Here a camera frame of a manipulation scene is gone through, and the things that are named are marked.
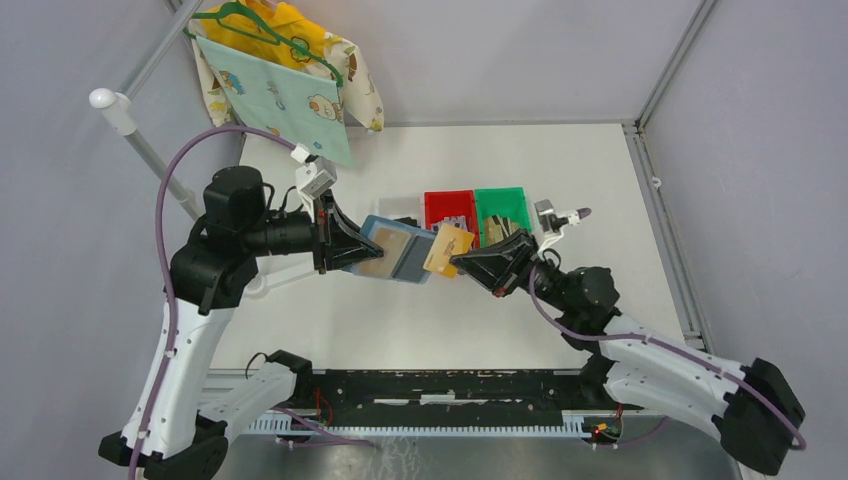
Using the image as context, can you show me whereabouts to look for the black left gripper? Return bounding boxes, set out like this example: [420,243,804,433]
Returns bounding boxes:
[244,187,385,273]

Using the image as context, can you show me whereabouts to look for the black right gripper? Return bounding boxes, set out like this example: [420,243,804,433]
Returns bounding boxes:
[449,228,572,313]

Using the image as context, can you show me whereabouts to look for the gold card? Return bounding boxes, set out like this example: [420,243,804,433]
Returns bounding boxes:
[359,226,412,279]
[423,223,475,278]

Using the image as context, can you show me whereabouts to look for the blue leather card holder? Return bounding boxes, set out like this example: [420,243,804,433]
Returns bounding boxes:
[348,215,436,284]

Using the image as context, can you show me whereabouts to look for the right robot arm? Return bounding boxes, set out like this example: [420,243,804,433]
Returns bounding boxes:
[450,230,808,476]

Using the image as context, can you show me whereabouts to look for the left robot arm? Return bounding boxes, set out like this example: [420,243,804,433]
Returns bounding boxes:
[98,166,383,479]

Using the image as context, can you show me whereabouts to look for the gold cards in green bin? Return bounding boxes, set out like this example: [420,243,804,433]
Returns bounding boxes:
[481,215,522,246]

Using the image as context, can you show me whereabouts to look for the white magnetic stripe cards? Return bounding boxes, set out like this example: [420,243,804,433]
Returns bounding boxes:
[431,215,472,232]

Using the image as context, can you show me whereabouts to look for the black VIP cards stack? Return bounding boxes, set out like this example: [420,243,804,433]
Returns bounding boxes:
[395,216,421,229]

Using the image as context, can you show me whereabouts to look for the green plastic bin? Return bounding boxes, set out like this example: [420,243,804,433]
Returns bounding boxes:
[473,187,533,247]

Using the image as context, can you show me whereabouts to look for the white plastic bin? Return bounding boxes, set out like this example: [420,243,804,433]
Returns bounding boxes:
[373,195,425,228]

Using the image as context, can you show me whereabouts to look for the red plastic bin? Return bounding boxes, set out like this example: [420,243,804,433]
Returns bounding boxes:
[423,190,481,248]

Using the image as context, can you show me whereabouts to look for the mint cartoon cloth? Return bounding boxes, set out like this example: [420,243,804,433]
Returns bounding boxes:
[197,38,354,167]

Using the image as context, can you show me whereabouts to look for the green clothes hanger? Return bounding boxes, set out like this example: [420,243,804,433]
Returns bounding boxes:
[190,1,344,90]

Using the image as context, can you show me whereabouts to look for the yellow patterned child shirt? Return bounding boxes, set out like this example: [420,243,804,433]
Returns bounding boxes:
[191,1,385,132]

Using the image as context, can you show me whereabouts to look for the white clothes rack stand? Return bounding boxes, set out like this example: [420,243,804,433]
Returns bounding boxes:
[88,88,200,220]

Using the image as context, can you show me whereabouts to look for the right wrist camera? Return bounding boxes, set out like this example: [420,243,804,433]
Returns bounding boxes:
[534,199,586,253]

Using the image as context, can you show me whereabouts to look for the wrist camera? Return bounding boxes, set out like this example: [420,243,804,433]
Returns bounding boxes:
[295,155,338,217]
[534,199,586,253]

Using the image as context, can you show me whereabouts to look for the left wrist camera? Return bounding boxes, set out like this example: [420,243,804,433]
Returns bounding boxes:
[295,155,338,217]

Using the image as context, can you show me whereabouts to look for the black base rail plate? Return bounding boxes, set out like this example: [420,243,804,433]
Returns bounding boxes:
[285,369,618,427]

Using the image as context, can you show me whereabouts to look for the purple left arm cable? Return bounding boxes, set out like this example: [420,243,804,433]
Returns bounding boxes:
[129,125,299,480]

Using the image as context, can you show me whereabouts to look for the white toothed cable duct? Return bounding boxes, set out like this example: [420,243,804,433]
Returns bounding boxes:
[243,413,591,440]

